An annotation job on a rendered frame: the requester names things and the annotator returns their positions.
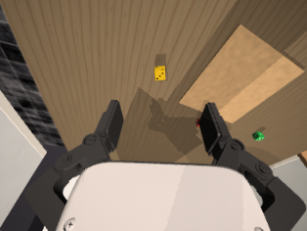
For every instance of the tan mat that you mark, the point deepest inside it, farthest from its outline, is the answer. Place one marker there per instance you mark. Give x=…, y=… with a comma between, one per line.
x=243, y=73

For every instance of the yellow die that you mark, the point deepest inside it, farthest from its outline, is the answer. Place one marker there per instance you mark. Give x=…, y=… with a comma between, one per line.
x=159, y=73

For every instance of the green die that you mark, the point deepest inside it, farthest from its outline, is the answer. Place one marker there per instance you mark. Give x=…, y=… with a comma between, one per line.
x=258, y=136

